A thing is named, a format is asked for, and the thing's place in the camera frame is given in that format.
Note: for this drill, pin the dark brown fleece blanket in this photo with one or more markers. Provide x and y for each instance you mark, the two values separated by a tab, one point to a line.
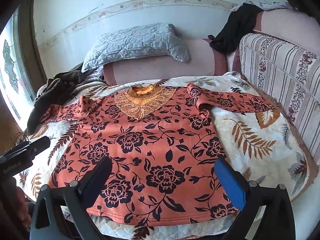
59	89

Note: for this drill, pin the pink headboard cushion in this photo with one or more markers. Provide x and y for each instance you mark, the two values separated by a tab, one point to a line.
286	24

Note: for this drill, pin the grey quilted pillow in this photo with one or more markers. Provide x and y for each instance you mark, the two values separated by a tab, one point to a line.
157	39

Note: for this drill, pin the stained glass window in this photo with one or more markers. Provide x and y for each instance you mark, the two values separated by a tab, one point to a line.
16	88

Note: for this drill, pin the orange floral blouse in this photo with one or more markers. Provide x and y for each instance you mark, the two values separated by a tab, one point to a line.
163	146

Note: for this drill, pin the person's left hand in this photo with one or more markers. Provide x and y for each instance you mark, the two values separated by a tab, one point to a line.
16	197

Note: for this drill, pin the striped floral folded quilt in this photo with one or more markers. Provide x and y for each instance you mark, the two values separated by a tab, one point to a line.
290	74

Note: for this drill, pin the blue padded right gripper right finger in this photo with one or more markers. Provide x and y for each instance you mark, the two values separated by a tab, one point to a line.
247	196

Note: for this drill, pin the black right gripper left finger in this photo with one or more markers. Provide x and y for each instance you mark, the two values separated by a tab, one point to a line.
60	212

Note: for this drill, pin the black garment on headboard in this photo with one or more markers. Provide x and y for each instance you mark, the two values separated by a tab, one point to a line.
240	23

